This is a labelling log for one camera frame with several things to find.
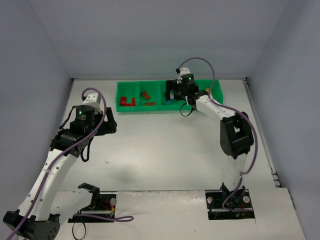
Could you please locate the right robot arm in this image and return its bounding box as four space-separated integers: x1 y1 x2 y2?
164 72 258 195

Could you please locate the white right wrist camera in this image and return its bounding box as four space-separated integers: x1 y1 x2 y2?
175 67 191 80

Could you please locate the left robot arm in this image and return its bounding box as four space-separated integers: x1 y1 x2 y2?
3 103 117 240

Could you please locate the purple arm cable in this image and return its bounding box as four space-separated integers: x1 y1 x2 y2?
4 87 135 240
176 57 258 210

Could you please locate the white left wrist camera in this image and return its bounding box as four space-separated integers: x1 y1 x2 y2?
82 93 101 113

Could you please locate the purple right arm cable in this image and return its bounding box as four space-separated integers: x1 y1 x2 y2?
176 57 258 210

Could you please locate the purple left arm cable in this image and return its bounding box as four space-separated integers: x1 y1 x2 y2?
4 87 135 240

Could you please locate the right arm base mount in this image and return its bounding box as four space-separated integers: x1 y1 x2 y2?
205 185 255 221

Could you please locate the long yellow lego plate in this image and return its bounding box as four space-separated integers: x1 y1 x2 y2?
205 88 212 95

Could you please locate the green five-compartment bin tray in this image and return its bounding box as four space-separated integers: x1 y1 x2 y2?
114 79 224 114

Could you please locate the brown lego plate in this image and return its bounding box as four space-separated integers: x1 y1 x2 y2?
141 91 151 101
144 102 156 106

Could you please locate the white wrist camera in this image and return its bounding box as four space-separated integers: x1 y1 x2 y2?
82 93 101 113
175 67 191 80

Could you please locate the teal printed round lego brick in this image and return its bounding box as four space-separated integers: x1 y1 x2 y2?
169 90 175 100

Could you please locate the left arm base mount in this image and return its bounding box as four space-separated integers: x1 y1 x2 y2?
67 183 117 223

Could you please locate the red curved lego brick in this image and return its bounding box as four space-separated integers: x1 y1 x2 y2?
120 96 127 107

